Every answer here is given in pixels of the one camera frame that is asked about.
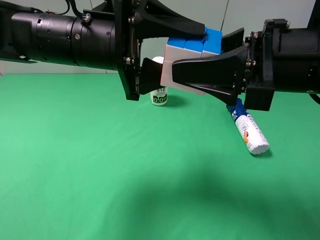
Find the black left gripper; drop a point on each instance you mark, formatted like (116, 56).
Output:
(149, 19)

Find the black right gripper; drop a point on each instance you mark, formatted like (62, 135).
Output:
(222, 76)

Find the multicoloured puzzle cube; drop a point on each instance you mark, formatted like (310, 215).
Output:
(179, 69)

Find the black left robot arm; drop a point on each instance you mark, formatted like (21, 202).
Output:
(107, 37)

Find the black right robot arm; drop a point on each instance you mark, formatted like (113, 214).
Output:
(276, 59)

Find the white milk bottle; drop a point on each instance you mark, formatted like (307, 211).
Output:
(159, 97)

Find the white tube with blue cap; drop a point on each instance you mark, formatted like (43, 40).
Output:
(252, 136)

